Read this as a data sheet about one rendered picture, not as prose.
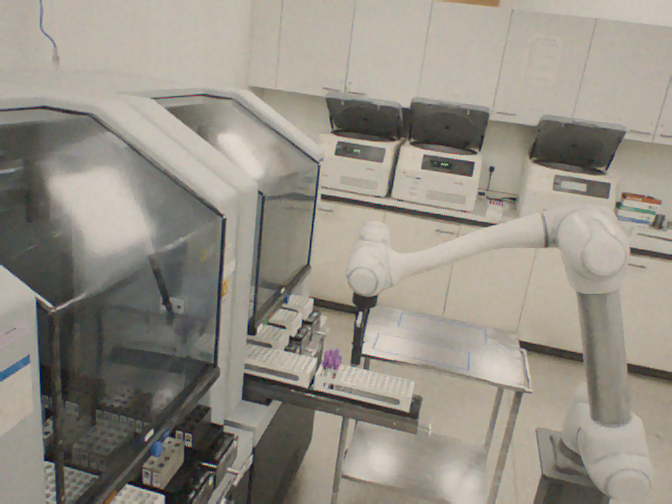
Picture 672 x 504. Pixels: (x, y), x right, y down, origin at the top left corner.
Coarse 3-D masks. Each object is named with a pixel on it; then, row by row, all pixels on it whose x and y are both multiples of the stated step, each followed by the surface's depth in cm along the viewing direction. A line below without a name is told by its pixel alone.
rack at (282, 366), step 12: (252, 348) 189; (264, 348) 190; (252, 360) 182; (264, 360) 183; (276, 360) 184; (288, 360) 185; (300, 360) 186; (312, 360) 187; (252, 372) 183; (264, 372) 187; (276, 372) 188; (288, 372) 188; (300, 372) 179; (312, 372) 183; (300, 384) 180
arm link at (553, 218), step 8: (560, 208) 156; (568, 208) 152; (576, 208) 150; (584, 208) 148; (592, 208) 149; (600, 208) 152; (608, 208) 153; (544, 216) 155; (552, 216) 154; (560, 216) 151; (608, 216) 150; (552, 224) 153; (552, 232) 153; (552, 240) 154
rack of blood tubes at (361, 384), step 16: (320, 368) 182; (352, 368) 185; (320, 384) 178; (336, 384) 177; (352, 384) 176; (368, 384) 177; (384, 384) 178; (400, 384) 180; (368, 400) 176; (384, 400) 180; (400, 400) 173
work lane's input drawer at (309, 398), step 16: (256, 384) 182; (272, 384) 182; (288, 384) 180; (288, 400) 181; (304, 400) 179; (320, 400) 178; (336, 400) 177; (352, 400) 177; (416, 400) 180; (352, 416) 177; (368, 416) 176; (384, 416) 174; (400, 416) 173; (416, 416) 173; (416, 432) 173
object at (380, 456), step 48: (384, 336) 219; (432, 336) 224; (480, 336) 229; (528, 384) 206; (384, 432) 252; (432, 432) 256; (336, 480) 224; (384, 480) 224; (432, 480) 227; (480, 480) 230
